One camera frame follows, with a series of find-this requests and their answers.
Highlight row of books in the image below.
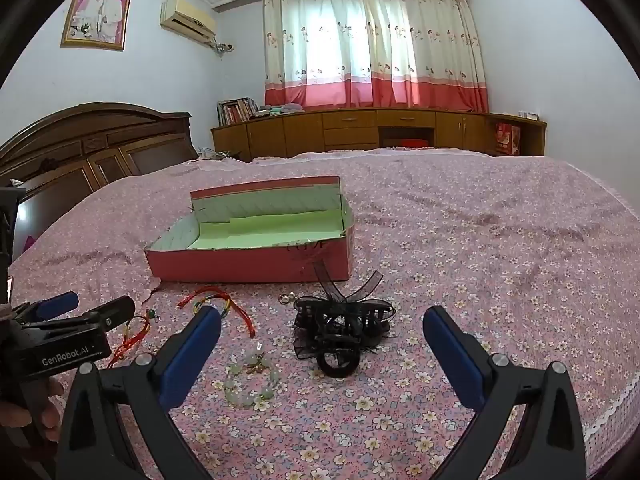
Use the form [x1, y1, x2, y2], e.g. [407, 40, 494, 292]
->
[217, 98, 258, 127]

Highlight red string bracelet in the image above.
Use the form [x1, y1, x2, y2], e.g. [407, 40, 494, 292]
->
[177, 286, 257, 338]

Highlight pink cardboard box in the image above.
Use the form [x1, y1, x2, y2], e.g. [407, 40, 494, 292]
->
[144, 175, 356, 282]

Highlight red cord with green bead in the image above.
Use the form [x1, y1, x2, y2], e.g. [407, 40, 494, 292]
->
[107, 309, 162, 368]

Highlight red gift box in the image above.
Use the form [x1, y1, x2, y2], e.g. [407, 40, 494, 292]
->
[495, 123, 522, 156]

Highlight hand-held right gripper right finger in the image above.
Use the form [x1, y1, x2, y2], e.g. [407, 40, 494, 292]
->
[422, 305, 588, 480]

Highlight black hair scrunchie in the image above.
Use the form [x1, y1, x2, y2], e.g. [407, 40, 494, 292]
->
[314, 345, 362, 378]

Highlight folded clothes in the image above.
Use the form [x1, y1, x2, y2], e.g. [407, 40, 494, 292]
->
[255, 103, 303, 116]

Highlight white and pink curtain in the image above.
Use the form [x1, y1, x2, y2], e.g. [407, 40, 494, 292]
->
[262, 0, 490, 113]

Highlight framed wedding photo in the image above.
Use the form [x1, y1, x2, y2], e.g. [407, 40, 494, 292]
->
[61, 0, 134, 52]

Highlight black lace hair clip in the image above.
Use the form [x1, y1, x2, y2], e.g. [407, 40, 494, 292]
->
[292, 262, 398, 361]

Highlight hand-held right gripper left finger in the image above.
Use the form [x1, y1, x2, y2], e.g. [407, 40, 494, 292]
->
[54, 304, 223, 480]

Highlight pale jade bead bracelet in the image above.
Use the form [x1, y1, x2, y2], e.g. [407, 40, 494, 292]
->
[224, 342, 281, 409]

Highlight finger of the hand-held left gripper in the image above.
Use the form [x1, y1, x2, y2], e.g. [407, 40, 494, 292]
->
[30, 295, 137, 335]
[12, 291, 80, 322]

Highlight person's left hand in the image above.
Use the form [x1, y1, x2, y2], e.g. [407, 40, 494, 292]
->
[0, 376, 66, 443]

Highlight dark wooden headboard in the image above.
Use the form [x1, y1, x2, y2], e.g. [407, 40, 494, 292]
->
[0, 102, 200, 261]

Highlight wall air conditioner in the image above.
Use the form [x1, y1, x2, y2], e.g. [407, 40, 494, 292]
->
[159, 0, 217, 46]

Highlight pink floral bedspread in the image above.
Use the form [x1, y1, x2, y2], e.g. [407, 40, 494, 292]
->
[10, 147, 640, 480]

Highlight long wooden cabinet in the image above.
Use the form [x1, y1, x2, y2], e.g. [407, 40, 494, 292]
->
[210, 108, 548, 163]

